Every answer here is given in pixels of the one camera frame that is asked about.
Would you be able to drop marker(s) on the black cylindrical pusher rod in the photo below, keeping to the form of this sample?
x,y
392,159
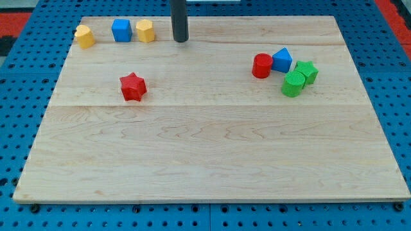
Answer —
x,y
179,20

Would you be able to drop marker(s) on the red star block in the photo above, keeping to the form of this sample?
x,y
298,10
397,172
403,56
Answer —
x,y
133,87

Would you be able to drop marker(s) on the wooden board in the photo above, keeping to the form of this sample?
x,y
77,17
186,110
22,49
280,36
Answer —
x,y
207,130

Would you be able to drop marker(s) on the green star block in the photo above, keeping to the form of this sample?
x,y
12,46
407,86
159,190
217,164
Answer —
x,y
308,70

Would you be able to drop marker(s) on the yellow hexagon block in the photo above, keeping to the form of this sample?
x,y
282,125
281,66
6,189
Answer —
x,y
145,31

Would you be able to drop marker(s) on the blue cube block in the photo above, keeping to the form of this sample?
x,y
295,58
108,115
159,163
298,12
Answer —
x,y
121,30

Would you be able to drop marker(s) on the yellow heart block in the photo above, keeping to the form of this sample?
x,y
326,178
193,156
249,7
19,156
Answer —
x,y
84,36

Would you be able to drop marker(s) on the red cylinder block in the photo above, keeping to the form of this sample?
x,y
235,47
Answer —
x,y
262,65

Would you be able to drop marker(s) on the blue triangle block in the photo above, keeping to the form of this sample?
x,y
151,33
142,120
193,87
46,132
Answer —
x,y
282,61

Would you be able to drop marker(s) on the green cylinder block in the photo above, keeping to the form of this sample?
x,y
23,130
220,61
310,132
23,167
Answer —
x,y
293,84

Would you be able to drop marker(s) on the blue perforated base mat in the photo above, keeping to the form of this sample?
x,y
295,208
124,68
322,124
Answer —
x,y
29,74

